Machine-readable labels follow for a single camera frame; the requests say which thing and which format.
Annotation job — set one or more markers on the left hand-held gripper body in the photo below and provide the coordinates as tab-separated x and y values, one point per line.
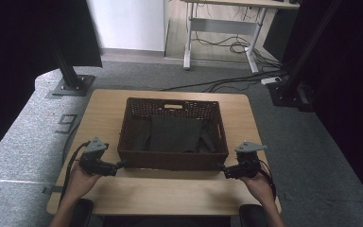
96	157

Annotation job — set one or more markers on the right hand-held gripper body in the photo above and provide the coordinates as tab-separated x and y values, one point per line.
247	164

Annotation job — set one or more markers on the brown wicker basket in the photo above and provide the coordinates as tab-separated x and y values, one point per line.
173	162

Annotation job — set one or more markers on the dark cloth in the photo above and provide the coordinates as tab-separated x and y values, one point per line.
175	134

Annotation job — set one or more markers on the person's right hand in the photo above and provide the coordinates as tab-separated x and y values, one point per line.
260	187

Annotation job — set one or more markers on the person's left hand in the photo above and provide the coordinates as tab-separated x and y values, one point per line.
82	184

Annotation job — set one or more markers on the black chair armrest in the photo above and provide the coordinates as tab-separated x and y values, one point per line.
83	214
251	216

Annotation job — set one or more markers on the person's dark lap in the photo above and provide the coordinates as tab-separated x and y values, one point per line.
170	221

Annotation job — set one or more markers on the white power strip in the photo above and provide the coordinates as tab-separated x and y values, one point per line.
271	80

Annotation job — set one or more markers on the tall black metal stand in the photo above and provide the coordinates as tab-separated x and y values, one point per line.
293	85

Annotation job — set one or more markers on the black box under desk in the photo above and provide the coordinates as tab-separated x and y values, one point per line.
279	34

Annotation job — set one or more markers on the black curtain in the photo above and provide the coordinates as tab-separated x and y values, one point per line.
19	47
353	78

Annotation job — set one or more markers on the white-legged wooden desk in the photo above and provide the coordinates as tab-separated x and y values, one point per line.
223	26

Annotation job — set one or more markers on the black metal stand with base plate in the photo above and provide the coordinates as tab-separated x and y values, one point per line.
71	82

